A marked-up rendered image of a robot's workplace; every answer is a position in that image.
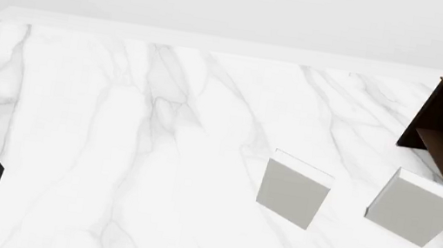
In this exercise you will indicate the grey book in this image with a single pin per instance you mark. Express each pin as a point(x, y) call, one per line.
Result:
point(292, 194)
point(413, 212)

